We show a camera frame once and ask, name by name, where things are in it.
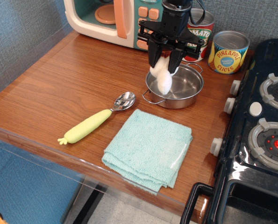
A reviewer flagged spoon with green handle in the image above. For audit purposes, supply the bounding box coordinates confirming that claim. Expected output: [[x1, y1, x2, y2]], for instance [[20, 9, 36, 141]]
[[57, 91, 136, 145]]

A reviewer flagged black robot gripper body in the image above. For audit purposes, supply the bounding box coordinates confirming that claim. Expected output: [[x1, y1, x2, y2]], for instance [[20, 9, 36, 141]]
[[138, 0, 205, 58]]

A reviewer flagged toy teal microwave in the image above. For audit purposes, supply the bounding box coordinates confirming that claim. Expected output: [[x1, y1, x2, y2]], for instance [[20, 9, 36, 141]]
[[64, 0, 163, 50]]

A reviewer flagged small steel pot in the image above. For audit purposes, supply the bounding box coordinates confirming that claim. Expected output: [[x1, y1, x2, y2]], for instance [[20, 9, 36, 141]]
[[142, 63, 204, 109]]

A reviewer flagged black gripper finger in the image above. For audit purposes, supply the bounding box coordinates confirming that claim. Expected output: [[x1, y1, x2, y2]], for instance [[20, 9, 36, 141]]
[[148, 38, 163, 68], [168, 49, 186, 73]]

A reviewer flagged plush white brown mushroom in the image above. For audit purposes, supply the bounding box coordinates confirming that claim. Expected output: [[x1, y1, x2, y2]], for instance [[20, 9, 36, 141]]
[[150, 51, 179, 95]]

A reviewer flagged black toy stove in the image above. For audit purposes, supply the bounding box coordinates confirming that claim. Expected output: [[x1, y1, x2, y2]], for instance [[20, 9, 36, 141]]
[[181, 39, 278, 224]]

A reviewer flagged tomato soup can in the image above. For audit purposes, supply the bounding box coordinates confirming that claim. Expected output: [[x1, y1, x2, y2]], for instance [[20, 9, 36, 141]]
[[183, 8, 215, 62]]

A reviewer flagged pineapple slices can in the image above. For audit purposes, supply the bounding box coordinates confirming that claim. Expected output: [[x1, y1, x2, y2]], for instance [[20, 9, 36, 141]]
[[208, 30, 250, 74]]

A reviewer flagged light teal folded towel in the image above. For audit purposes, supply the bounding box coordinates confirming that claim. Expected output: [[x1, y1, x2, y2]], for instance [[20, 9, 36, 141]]
[[102, 109, 192, 195]]

